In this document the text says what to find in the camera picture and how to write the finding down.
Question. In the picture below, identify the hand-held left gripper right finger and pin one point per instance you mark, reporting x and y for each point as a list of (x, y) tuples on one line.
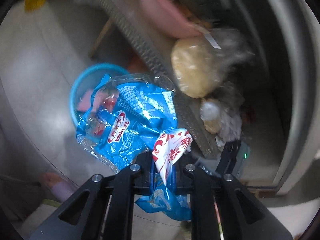
[(182, 180)]

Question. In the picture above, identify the pink basin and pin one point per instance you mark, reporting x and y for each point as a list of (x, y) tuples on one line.
[(162, 15)]

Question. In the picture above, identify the wooden shelf support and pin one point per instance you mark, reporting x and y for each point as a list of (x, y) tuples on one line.
[(100, 38)]

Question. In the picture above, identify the perforated metal shelf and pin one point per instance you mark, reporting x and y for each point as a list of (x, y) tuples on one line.
[(147, 52)]

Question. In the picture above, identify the bag of yellow food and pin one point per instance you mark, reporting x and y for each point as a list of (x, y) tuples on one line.
[(192, 70)]

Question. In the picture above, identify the grey kitchen counter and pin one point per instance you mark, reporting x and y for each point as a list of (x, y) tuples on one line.
[(295, 80)]

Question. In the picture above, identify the blue plastic wrapper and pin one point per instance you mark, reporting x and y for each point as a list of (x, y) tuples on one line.
[(135, 105)]

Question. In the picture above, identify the blue plastic basket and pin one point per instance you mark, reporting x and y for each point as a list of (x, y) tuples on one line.
[(82, 85)]

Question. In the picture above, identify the small clear plastic bag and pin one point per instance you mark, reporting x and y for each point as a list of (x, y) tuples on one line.
[(212, 115)]

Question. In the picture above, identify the white red-print wrapper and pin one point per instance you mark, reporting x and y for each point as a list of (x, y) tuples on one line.
[(167, 150)]

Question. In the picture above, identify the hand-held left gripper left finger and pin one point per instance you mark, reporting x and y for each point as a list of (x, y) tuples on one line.
[(145, 180)]

